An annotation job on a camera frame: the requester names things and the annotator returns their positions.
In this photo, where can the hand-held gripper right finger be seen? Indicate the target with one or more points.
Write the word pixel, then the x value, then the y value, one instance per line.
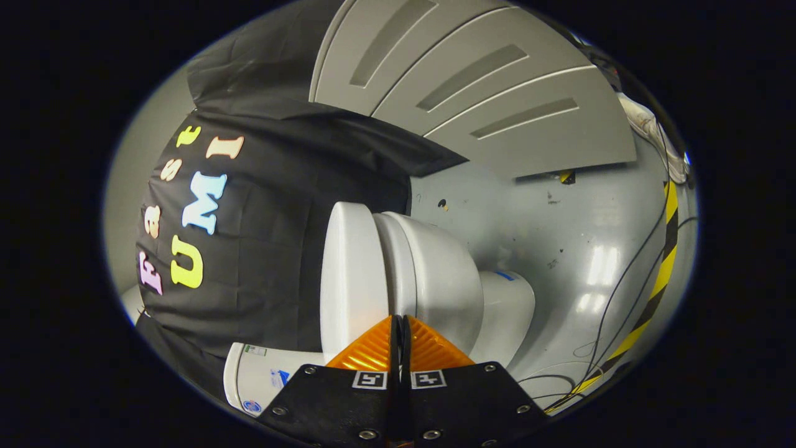
pixel 466 401

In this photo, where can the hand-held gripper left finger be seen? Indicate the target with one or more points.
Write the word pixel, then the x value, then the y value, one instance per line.
pixel 339 404

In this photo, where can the white toilet lid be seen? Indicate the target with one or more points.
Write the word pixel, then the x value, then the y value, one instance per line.
pixel 348 280

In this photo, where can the white toilet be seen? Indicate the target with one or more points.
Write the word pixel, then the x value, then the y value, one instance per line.
pixel 435 274

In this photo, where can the black backdrop cloth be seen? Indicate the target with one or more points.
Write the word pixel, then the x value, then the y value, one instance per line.
pixel 280 186

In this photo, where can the yellow black hazard tape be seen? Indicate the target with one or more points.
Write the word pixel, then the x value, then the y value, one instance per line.
pixel 665 267

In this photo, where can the light grey drawer cabinet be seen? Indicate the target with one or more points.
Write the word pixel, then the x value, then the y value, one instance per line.
pixel 497 124

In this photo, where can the white cloth bundle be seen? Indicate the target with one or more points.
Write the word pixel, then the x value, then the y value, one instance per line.
pixel 647 124

